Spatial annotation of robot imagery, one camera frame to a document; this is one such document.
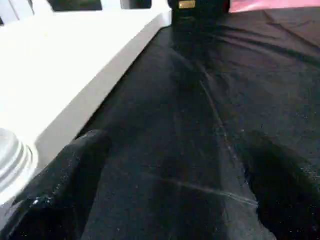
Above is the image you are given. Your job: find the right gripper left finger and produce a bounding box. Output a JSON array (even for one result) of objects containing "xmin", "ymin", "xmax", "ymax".
[{"xmin": 0, "ymin": 129, "xmax": 114, "ymax": 240}]

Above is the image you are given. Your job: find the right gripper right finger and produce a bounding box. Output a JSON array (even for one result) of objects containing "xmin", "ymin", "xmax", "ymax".
[{"xmin": 242, "ymin": 131, "xmax": 320, "ymax": 240}]

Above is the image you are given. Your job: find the white plastic table leg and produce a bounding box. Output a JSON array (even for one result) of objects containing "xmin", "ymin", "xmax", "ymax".
[{"xmin": 0, "ymin": 127, "xmax": 40, "ymax": 207}]

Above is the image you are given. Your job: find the white plastic table top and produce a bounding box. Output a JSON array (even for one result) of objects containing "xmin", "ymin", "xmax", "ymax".
[{"xmin": 0, "ymin": 7, "xmax": 174, "ymax": 168}]

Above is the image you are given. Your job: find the black work mat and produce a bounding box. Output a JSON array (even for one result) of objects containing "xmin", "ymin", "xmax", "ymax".
[{"xmin": 75, "ymin": 7, "xmax": 320, "ymax": 240}]

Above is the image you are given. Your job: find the pink pillow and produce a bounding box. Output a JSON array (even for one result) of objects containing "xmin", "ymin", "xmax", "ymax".
[{"xmin": 229, "ymin": 0, "xmax": 320, "ymax": 14}]

